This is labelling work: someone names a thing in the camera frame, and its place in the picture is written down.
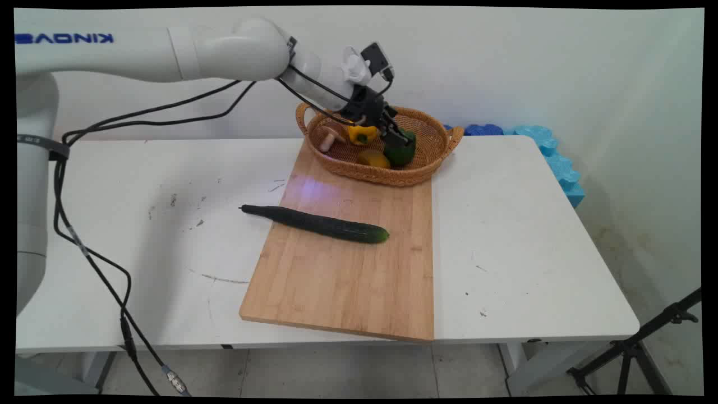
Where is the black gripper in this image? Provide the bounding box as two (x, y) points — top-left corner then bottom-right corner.
(343, 86), (415, 148)

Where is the dark green cucumber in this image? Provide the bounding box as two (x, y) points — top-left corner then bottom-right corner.
(240, 205), (390, 244)

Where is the green bell pepper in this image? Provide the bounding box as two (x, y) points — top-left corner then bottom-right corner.
(383, 129), (417, 167)

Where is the yellow bell pepper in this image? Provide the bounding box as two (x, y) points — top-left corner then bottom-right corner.
(347, 125), (381, 147)

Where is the woven wicker basket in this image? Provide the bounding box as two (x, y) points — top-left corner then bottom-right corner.
(296, 103), (465, 187)

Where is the brown toy mushroom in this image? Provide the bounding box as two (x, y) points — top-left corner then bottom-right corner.
(319, 124), (348, 153)

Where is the bamboo cutting board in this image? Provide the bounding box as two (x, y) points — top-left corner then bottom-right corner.
(240, 137), (436, 343)

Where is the light blue foam mat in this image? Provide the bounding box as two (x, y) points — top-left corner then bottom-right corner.
(504, 125), (587, 209)

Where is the white table leg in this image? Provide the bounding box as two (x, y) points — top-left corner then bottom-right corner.
(498, 341), (595, 397)
(16, 351), (119, 395)

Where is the black tripod stand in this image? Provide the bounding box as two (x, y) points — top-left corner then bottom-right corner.
(567, 288), (702, 396)

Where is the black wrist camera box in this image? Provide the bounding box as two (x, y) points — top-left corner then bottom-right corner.
(361, 42), (395, 80)

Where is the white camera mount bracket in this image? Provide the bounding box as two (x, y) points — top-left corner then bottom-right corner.
(340, 46), (372, 86)

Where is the short black wrist cable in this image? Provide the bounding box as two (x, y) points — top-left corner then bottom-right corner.
(277, 63), (361, 125)

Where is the long black cable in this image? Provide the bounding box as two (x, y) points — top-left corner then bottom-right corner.
(53, 81), (259, 397)
(53, 80), (245, 397)

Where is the grey cable strap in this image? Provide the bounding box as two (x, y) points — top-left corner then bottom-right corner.
(17, 134), (71, 162)

